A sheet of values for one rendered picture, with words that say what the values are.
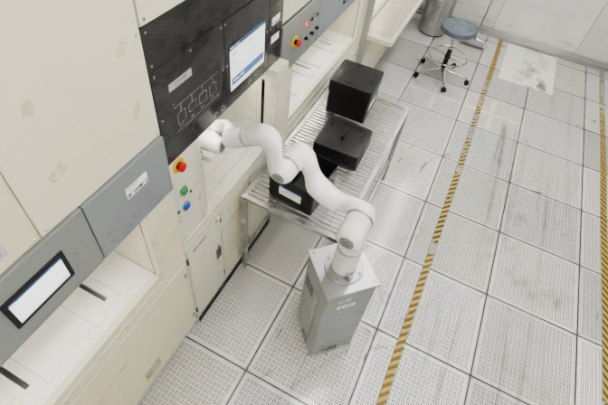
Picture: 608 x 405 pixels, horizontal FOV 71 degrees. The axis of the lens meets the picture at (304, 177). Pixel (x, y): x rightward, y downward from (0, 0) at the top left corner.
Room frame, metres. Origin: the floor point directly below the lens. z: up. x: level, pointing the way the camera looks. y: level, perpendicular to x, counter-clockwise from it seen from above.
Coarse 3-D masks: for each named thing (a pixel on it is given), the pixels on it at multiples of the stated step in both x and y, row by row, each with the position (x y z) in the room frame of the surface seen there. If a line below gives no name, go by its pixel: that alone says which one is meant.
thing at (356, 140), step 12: (336, 120) 2.10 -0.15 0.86; (324, 132) 1.97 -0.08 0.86; (336, 132) 1.98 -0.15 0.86; (348, 132) 2.00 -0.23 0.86; (360, 132) 2.02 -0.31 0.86; (324, 144) 1.87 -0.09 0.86; (336, 144) 1.88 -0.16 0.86; (348, 144) 1.90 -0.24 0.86; (360, 144) 1.91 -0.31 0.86; (324, 156) 1.84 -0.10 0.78; (336, 156) 1.82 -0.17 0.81; (348, 156) 1.80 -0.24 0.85; (360, 156) 1.85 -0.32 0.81; (348, 168) 1.79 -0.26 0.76
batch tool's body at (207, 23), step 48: (192, 0) 1.26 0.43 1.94; (240, 0) 1.52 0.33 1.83; (144, 48) 1.04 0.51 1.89; (192, 48) 1.23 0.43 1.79; (240, 96) 1.51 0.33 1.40; (192, 144) 1.18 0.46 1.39; (192, 192) 1.15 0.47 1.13; (240, 192) 1.50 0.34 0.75; (192, 240) 1.09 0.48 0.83; (240, 240) 1.49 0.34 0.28; (192, 288) 1.04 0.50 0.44
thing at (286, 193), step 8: (320, 160) 1.69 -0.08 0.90; (328, 160) 1.67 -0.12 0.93; (320, 168) 1.68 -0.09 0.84; (328, 168) 1.66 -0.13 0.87; (336, 168) 1.61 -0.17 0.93; (296, 176) 1.63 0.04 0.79; (328, 176) 1.54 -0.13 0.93; (272, 184) 1.50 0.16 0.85; (280, 184) 1.48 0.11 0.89; (288, 184) 1.46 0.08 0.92; (296, 184) 1.60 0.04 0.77; (304, 184) 1.60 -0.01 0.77; (272, 192) 1.50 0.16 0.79; (280, 192) 1.47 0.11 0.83; (288, 192) 1.46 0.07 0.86; (296, 192) 1.44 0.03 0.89; (304, 192) 1.42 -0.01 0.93; (280, 200) 1.47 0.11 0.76; (288, 200) 1.45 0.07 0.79; (296, 200) 1.43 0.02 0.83; (304, 200) 1.41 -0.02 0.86; (312, 200) 1.40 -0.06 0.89; (296, 208) 1.43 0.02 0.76; (304, 208) 1.41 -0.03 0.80; (312, 208) 1.40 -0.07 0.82
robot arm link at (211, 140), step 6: (204, 132) 1.43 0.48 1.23; (210, 132) 1.43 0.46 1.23; (216, 132) 1.44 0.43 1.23; (204, 138) 1.39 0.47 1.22; (210, 138) 1.39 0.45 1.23; (216, 138) 1.40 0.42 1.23; (204, 144) 1.37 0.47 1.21; (210, 144) 1.37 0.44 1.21; (216, 144) 1.37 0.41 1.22; (222, 144) 1.39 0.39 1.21; (210, 150) 1.36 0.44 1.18; (216, 150) 1.36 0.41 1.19; (222, 150) 1.38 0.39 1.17
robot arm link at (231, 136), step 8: (216, 120) 1.49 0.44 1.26; (224, 120) 1.45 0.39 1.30; (216, 128) 1.46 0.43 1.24; (224, 128) 1.39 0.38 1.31; (232, 128) 1.37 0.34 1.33; (240, 128) 1.33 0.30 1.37; (224, 136) 1.34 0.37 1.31; (232, 136) 1.32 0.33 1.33; (240, 136) 1.30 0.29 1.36; (224, 144) 1.32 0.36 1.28; (232, 144) 1.31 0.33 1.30; (240, 144) 1.29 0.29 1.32
